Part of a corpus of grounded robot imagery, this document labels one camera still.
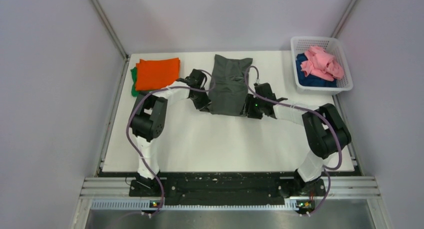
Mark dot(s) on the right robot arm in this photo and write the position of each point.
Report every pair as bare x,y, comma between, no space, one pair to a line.
326,132

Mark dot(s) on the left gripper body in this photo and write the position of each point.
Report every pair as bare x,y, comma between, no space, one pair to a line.
201,100

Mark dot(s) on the aluminium frame rail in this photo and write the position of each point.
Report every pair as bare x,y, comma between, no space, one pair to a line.
342,187

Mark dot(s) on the folded green t shirt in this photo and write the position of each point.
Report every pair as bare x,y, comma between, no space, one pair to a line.
133,72

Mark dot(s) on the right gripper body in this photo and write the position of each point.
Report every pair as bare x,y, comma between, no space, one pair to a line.
254,107

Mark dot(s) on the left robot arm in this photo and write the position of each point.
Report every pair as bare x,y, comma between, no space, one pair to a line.
148,117

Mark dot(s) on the blue t shirt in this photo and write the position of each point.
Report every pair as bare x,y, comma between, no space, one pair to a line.
310,80

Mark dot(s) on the folded orange t shirt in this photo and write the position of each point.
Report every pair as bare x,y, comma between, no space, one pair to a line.
156,74

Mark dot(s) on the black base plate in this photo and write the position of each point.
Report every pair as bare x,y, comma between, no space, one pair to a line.
224,189

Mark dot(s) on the dark grey t shirt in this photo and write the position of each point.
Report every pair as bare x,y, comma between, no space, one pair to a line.
230,91

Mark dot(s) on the pink t shirt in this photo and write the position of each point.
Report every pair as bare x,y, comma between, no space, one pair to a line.
322,64

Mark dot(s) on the white plastic basket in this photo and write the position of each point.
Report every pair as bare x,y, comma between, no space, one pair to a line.
299,44

